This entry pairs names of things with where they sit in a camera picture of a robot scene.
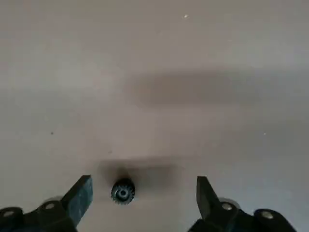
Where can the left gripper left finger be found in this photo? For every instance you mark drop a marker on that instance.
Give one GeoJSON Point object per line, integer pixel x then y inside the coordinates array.
{"type": "Point", "coordinates": [77, 200]}

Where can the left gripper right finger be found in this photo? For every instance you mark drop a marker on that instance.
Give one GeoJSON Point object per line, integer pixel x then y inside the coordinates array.
{"type": "Point", "coordinates": [205, 200]}

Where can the small black gear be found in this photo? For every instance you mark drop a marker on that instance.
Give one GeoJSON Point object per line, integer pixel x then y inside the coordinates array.
{"type": "Point", "coordinates": [123, 192]}

